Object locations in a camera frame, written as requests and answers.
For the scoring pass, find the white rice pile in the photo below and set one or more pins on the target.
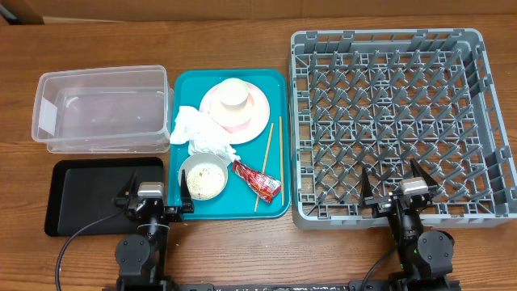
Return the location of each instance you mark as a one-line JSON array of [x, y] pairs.
[[205, 181]]

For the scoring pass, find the large pink plate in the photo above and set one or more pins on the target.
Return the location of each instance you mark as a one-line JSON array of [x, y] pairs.
[[254, 126]]

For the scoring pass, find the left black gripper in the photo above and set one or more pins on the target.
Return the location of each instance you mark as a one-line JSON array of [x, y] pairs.
[[187, 204]]

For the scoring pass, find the red ketchup packet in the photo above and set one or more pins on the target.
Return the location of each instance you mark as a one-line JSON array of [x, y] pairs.
[[264, 186]]

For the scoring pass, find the wooden chopstick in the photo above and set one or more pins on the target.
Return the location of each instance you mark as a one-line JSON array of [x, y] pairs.
[[281, 159], [265, 161]]

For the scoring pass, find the black plastic tray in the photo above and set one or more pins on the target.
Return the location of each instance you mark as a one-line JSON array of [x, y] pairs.
[[83, 191]]

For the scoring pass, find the clear plastic bin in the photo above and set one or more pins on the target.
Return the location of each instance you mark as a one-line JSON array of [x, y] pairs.
[[112, 110]]

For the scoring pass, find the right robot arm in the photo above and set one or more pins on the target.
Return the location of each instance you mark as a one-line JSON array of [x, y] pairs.
[[425, 255]]

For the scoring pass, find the teal plastic tray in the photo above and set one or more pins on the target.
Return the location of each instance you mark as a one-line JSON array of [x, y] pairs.
[[237, 199]]

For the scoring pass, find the white napkin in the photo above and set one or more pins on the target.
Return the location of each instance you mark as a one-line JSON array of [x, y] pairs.
[[202, 134]]

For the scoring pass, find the pale green cup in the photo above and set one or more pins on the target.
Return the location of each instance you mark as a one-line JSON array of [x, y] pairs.
[[233, 93]]

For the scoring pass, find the grey bowl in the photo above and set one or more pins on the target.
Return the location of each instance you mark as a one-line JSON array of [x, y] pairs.
[[196, 159]]

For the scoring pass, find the grey dishwasher rack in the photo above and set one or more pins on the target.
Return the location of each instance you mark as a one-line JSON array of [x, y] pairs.
[[372, 100]]

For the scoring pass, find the small pink saucer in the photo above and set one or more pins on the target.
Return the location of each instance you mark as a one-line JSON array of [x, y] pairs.
[[231, 115]]

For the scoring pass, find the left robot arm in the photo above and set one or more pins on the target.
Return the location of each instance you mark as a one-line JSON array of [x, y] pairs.
[[142, 256]]

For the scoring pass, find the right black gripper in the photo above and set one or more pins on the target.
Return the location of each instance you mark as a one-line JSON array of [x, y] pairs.
[[380, 204]]

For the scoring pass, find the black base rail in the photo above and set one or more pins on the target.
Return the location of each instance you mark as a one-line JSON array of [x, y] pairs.
[[354, 285]]

